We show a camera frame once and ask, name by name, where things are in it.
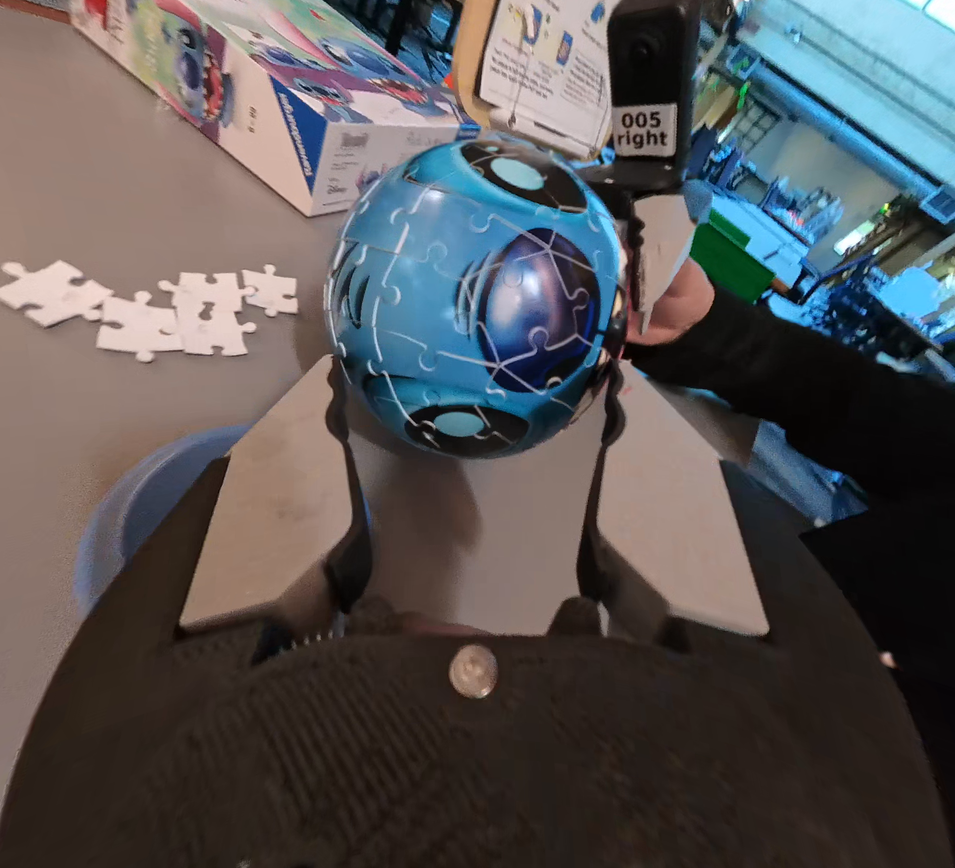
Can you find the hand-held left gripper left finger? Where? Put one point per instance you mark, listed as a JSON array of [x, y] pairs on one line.
[[276, 495]]

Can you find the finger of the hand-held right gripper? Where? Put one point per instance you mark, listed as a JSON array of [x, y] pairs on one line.
[[664, 241]]

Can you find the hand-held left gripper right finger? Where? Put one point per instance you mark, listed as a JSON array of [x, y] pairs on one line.
[[671, 510]]

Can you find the blue puzzle ball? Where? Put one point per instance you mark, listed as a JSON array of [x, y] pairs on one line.
[[462, 301]]

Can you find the person's right forearm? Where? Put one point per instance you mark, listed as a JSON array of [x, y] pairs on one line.
[[806, 375]]

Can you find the colourful puzzle box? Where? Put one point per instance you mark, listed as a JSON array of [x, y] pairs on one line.
[[246, 62]]

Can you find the person's right hand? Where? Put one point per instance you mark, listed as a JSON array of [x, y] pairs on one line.
[[683, 301]]

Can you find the green plastic bin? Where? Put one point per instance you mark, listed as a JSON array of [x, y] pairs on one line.
[[727, 256]]

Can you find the printed instruction sheet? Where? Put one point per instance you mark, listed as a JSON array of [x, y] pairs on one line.
[[567, 10]]

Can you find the blue-grey round seat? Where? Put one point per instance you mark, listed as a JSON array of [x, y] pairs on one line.
[[134, 502]]

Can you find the instruction sheet on clipboard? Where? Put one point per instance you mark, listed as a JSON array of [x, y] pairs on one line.
[[477, 2]]

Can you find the person's dark clothed torso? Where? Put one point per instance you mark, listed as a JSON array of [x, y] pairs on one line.
[[895, 584]]

